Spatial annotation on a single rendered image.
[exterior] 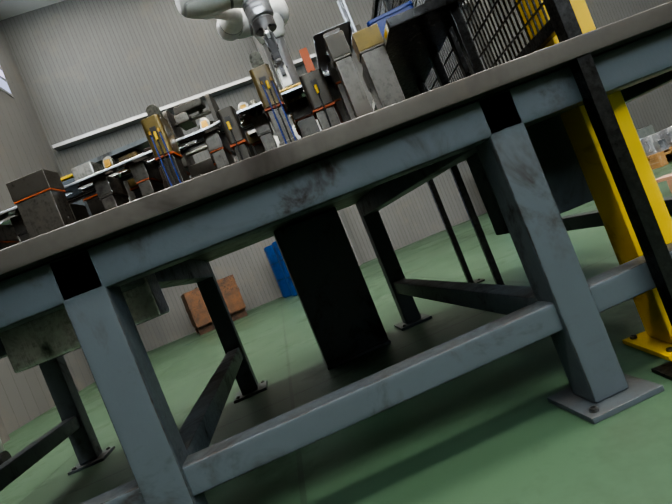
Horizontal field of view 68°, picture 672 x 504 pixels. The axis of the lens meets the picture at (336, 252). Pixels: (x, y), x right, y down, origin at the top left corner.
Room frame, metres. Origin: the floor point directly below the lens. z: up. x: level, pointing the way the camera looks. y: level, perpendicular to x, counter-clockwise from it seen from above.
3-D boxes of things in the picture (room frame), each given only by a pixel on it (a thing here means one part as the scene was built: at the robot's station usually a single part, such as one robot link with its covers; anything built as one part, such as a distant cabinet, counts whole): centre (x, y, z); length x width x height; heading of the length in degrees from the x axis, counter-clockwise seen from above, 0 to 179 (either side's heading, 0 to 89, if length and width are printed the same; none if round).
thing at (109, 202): (1.66, 0.62, 0.84); 0.12 x 0.05 x 0.29; 178
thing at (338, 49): (1.26, -0.20, 0.84); 0.05 x 0.05 x 0.29; 88
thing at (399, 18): (1.83, -0.50, 1.01); 0.90 x 0.22 x 0.03; 178
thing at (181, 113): (1.86, 0.30, 0.94); 0.18 x 0.13 x 0.49; 88
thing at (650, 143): (5.77, -3.72, 0.17); 1.24 x 0.85 x 0.34; 8
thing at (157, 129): (1.47, 0.36, 0.87); 0.12 x 0.07 x 0.35; 178
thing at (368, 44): (1.50, -0.32, 0.88); 0.08 x 0.08 x 0.36; 88
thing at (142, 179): (1.66, 0.49, 0.84); 0.12 x 0.05 x 0.29; 178
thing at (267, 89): (1.42, 0.01, 0.87); 0.12 x 0.07 x 0.35; 178
